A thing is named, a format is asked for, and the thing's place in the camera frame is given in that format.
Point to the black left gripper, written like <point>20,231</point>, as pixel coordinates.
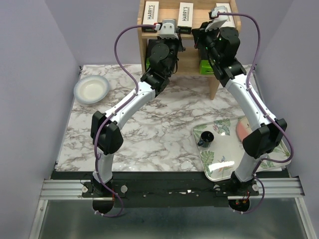
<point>177,42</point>

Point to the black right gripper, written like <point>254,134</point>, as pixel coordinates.
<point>198,34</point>

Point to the green black Gillette box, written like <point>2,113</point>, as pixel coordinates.
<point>204,66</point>

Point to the small white H box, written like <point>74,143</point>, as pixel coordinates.
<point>185,18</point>

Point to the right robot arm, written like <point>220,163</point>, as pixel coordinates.
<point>221,45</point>

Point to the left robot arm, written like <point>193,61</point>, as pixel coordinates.
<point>106,127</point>

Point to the light wooden shelf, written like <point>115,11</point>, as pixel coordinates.
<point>188,64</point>

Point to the pink and cream plate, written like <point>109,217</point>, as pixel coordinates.
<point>243,128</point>

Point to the white blue-rimmed bowl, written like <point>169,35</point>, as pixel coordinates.
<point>91,89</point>

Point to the black mug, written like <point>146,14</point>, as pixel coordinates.
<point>206,139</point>

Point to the floral leaf tray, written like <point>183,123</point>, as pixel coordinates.
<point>226,151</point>

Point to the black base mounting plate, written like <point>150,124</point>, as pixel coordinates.
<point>168,189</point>

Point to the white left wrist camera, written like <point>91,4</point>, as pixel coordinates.
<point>167,29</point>

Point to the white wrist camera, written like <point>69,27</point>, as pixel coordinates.
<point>167,29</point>
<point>216,18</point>

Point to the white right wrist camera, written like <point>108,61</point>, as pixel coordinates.
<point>216,18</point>

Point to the aluminium frame rail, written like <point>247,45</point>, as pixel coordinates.
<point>278,213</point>

